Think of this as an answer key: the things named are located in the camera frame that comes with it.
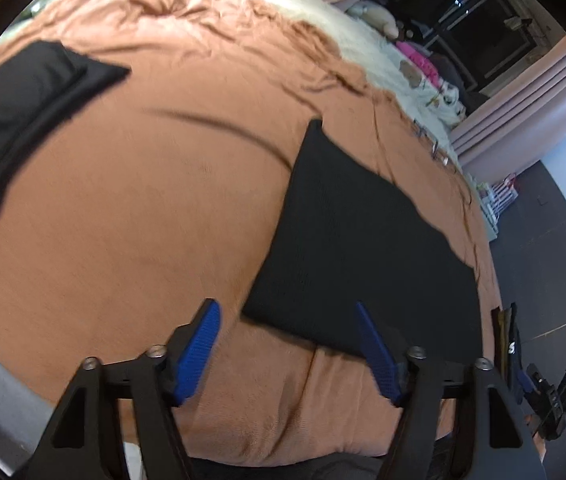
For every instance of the black folded garment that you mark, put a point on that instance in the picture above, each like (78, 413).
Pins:
(513, 345)

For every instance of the striped bag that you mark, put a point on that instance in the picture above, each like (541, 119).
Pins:
(505, 192)

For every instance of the black cloth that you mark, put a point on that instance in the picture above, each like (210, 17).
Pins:
(13, 125)

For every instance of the orange blanket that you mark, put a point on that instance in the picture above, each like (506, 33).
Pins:
(138, 210)

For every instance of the yellow folded garment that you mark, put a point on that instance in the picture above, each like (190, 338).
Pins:
(499, 332)

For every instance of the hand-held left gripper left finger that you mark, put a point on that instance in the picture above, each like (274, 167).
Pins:
(198, 355)

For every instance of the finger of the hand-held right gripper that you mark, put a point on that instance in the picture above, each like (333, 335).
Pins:
(525, 386)

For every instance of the cream blanket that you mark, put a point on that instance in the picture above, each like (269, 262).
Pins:
(363, 55)

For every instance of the beige plush toy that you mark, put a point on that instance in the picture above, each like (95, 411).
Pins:
(375, 15)

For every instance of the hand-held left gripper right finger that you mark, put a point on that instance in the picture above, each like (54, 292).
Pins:
(378, 355)

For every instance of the black knit garment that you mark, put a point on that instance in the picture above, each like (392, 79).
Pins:
(353, 240)

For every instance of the white printed cloth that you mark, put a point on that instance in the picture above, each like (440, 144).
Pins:
(448, 102)

